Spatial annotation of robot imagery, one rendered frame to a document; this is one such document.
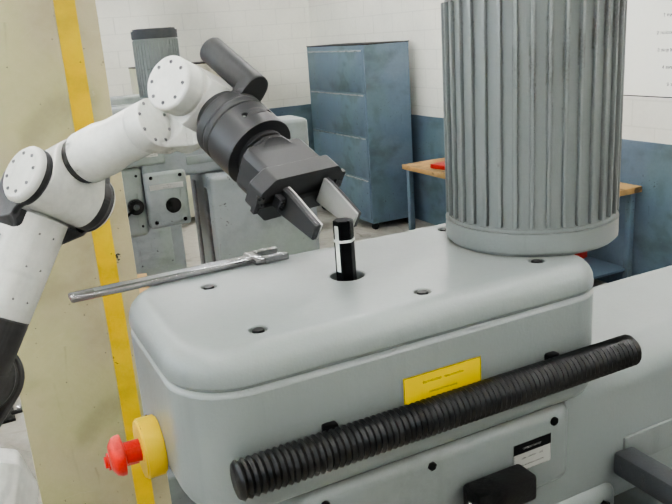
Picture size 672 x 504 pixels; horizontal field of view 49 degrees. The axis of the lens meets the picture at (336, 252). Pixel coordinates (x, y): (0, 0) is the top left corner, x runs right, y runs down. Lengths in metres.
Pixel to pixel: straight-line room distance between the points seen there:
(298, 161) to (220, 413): 0.30
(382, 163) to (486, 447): 7.42
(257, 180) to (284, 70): 9.74
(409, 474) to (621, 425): 0.31
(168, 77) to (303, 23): 9.76
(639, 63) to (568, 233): 5.26
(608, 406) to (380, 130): 7.28
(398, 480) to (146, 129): 0.52
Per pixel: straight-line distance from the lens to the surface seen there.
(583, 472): 0.96
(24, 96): 2.40
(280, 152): 0.83
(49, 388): 2.61
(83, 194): 1.06
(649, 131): 6.04
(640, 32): 6.06
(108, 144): 0.99
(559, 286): 0.79
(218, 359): 0.63
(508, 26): 0.80
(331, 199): 0.82
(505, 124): 0.81
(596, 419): 0.93
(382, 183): 8.20
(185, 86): 0.88
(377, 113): 8.08
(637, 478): 0.97
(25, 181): 1.03
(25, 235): 1.06
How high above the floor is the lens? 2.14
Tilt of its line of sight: 16 degrees down
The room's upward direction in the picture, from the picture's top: 4 degrees counter-clockwise
